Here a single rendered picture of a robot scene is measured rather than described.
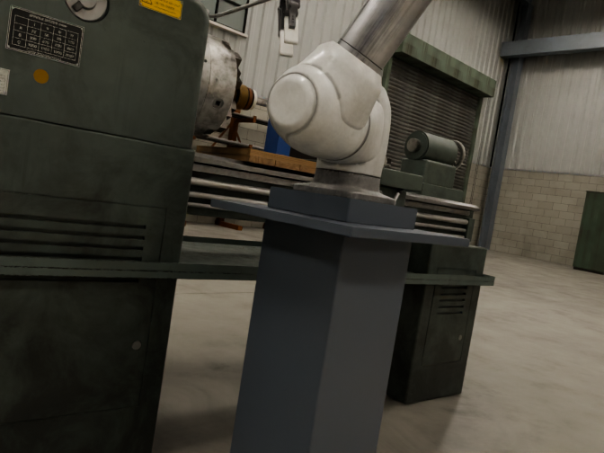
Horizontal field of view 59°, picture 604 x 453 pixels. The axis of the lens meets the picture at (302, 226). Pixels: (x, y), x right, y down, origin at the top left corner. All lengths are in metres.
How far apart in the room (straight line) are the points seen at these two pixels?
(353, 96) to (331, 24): 10.53
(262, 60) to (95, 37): 8.91
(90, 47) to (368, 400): 1.04
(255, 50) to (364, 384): 9.18
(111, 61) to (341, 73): 0.61
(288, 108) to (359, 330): 0.51
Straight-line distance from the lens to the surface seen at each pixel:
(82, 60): 1.37
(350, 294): 1.14
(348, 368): 1.20
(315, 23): 11.17
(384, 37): 1.04
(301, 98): 0.97
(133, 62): 1.41
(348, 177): 1.18
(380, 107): 1.20
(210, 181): 1.60
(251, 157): 1.64
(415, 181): 1.97
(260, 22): 10.30
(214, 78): 1.61
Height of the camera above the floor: 0.80
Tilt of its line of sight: 4 degrees down
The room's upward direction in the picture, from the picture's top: 9 degrees clockwise
